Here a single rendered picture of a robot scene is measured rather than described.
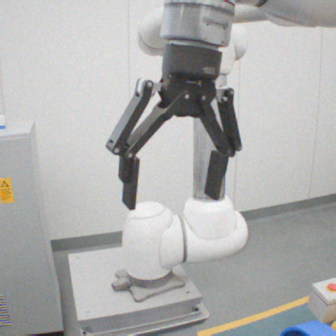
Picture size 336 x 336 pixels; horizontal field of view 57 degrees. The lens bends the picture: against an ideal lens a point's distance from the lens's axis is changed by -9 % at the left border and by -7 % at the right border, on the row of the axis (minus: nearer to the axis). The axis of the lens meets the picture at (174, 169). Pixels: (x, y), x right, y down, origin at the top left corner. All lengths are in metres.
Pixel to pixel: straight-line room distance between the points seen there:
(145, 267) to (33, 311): 1.40
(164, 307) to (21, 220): 1.15
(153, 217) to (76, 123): 2.21
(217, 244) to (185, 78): 0.69
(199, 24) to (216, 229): 0.72
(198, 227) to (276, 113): 2.97
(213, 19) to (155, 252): 0.74
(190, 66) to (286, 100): 3.54
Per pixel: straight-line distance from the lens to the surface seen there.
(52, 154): 3.14
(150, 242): 0.98
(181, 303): 1.07
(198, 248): 1.02
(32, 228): 1.99
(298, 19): 0.49
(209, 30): 0.40
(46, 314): 2.34
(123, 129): 0.40
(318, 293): 1.14
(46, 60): 3.06
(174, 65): 0.41
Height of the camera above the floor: 1.75
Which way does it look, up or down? 17 degrees down
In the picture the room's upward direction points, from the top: straight up
